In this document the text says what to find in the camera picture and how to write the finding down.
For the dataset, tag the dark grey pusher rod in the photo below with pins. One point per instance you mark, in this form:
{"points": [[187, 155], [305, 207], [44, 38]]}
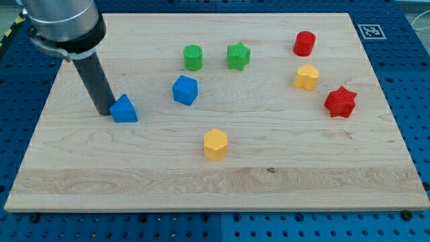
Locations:
{"points": [[94, 79]]}

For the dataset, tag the blue triangle block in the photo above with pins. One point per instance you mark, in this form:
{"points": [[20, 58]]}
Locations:
{"points": [[123, 110]]}

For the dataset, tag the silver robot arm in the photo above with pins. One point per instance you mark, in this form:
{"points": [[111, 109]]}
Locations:
{"points": [[71, 30]]}

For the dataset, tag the blue cube block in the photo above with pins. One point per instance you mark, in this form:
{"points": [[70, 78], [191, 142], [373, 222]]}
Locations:
{"points": [[185, 90]]}

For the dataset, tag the green cylinder block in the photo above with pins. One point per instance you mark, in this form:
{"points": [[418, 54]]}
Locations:
{"points": [[193, 57]]}

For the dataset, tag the yellow hexagon block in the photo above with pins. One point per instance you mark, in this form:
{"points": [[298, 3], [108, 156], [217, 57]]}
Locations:
{"points": [[215, 144]]}

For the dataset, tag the green star block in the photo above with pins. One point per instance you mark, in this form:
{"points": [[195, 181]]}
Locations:
{"points": [[238, 56]]}

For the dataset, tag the wooden board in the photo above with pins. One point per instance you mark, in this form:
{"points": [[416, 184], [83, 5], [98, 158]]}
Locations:
{"points": [[285, 151]]}

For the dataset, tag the red cylinder block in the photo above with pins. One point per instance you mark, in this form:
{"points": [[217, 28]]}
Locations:
{"points": [[304, 43]]}

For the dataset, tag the yellow heart block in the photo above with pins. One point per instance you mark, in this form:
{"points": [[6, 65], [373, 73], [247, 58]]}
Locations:
{"points": [[306, 77]]}

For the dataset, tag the red star block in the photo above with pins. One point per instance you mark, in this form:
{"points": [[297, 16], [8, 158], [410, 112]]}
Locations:
{"points": [[340, 102]]}

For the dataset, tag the white fiducial marker tag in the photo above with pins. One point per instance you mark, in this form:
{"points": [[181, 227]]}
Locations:
{"points": [[371, 31]]}

